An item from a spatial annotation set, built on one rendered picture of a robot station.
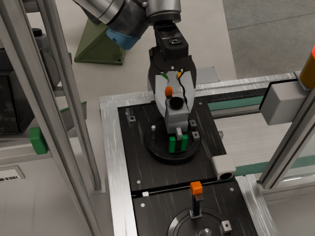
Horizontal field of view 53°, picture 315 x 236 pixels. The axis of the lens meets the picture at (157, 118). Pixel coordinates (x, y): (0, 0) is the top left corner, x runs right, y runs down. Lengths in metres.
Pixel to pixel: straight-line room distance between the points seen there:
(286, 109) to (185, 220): 0.29
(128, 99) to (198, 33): 0.50
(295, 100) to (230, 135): 0.35
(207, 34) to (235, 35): 1.51
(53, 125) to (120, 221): 0.41
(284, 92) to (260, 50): 2.13
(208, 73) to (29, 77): 0.73
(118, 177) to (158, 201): 0.11
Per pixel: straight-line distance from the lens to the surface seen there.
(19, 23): 0.25
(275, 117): 0.58
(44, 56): 0.49
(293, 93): 0.56
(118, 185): 0.74
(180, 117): 0.68
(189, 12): 1.39
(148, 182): 0.72
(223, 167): 0.74
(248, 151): 0.87
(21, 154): 0.38
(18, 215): 0.87
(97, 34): 1.08
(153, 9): 0.68
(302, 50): 2.82
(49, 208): 0.85
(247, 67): 2.50
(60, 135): 0.34
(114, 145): 0.80
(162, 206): 0.70
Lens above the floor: 1.62
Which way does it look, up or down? 52 degrees down
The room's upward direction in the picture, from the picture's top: 2 degrees clockwise
